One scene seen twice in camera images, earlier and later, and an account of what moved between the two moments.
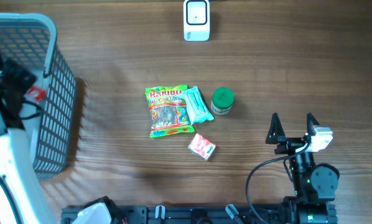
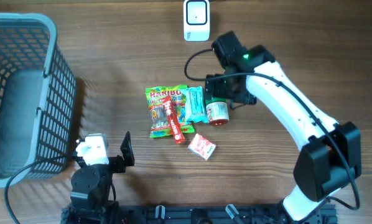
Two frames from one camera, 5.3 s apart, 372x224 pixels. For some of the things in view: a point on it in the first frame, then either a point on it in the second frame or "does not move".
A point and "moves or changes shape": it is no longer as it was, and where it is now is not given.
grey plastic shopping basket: [32, 40] does not move
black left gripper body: [13, 73] → [116, 165]
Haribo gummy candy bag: [167, 111] does not move
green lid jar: [222, 101] moves or changes shape
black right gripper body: [291, 144] → [223, 88]
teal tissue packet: [196, 109] moves or changes shape
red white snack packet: [201, 147] does not move
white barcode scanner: [196, 20] does not move
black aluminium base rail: [144, 214] does not move
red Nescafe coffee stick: [37, 93] → [173, 121]
